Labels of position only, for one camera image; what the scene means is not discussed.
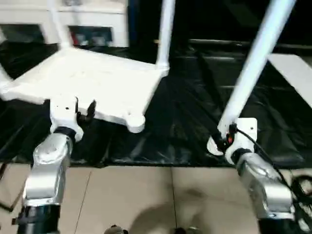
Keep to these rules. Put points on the white plastic stool seat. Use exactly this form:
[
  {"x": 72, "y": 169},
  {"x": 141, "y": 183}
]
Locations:
[{"x": 97, "y": 78}]

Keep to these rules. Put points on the white plastic table leg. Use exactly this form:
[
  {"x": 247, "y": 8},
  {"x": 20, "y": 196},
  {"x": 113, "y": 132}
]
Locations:
[
  {"x": 59, "y": 26},
  {"x": 5, "y": 75},
  {"x": 256, "y": 56},
  {"x": 165, "y": 31}
]

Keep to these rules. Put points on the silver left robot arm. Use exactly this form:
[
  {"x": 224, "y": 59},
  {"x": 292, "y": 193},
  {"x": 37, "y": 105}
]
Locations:
[{"x": 48, "y": 165}]

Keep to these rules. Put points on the black work mat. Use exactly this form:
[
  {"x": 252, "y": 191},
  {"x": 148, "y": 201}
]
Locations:
[{"x": 182, "y": 126}]

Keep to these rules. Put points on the red packet in cabinet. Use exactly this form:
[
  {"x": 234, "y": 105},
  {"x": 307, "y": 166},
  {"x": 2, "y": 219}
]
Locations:
[{"x": 80, "y": 38}]

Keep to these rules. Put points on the white flat sheet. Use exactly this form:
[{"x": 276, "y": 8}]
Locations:
[{"x": 295, "y": 75}]

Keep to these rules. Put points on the white cabinet with glass doors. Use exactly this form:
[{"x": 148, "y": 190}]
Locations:
[{"x": 97, "y": 17}]

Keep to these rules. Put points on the dark rounded object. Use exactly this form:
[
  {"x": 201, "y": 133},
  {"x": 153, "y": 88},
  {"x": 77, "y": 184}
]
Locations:
[
  {"x": 116, "y": 230},
  {"x": 185, "y": 230}
]

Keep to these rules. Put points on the dark object on cabinet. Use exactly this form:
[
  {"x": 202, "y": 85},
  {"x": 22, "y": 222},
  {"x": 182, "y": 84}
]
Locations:
[{"x": 68, "y": 2}]

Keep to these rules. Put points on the black tripod stand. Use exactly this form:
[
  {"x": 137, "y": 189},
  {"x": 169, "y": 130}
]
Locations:
[{"x": 6, "y": 206}]

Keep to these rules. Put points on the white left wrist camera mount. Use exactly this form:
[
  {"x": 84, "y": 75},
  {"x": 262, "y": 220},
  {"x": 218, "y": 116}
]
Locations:
[{"x": 64, "y": 112}]

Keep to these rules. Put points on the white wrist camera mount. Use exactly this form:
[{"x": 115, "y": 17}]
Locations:
[
  {"x": 246, "y": 136},
  {"x": 64, "y": 112}
]

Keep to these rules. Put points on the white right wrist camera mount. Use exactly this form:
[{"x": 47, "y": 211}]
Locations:
[{"x": 246, "y": 136}]

